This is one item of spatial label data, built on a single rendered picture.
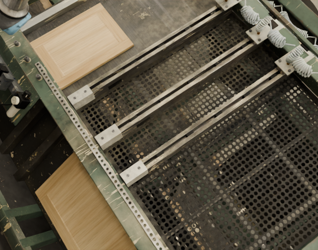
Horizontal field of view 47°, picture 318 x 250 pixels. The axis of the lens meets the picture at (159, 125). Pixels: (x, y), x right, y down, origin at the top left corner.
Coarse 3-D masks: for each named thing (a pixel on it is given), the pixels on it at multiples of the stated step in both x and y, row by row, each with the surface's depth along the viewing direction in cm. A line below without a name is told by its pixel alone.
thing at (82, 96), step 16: (224, 0) 210; (240, 0) 210; (208, 16) 214; (224, 16) 218; (176, 32) 208; (192, 32) 209; (160, 48) 204; (128, 64) 203; (144, 64) 205; (96, 80) 198; (112, 80) 198; (80, 96) 195; (96, 96) 201
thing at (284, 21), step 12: (264, 0) 190; (252, 12) 194; (276, 12) 187; (252, 24) 196; (288, 24) 184; (276, 36) 192; (300, 36) 181; (312, 48) 179; (300, 60) 182; (300, 72) 183; (312, 72) 181
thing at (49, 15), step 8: (64, 0) 223; (72, 0) 223; (80, 0) 224; (56, 8) 221; (64, 8) 222; (40, 16) 219; (48, 16) 219; (56, 16) 223; (24, 24) 218; (32, 24) 217; (40, 24) 220; (24, 32) 217
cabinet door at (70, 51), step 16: (80, 16) 221; (96, 16) 221; (48, 32) 217; (64, 32) 217; (80, 32) 217; (96, 32) 216; (112, 32) 216; (48, 48) 214; (64, 48) 213; (80, 48) 213; (96, 48) 212; (112, 48) 212; (128, 48) 212; (48, 64) 209; (64, 64) 209; (80, 64) 209; (96, 64) 208; (64, 80) 205
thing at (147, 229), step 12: (48, 84) 200; (60, 96) 197; (72, 120) 192; (84, 132) 189; (96, 156) 184; (108, 168) 181; (120, 192) 177; (132, 204) 174; (144, 228) 170; (156, 240) 168
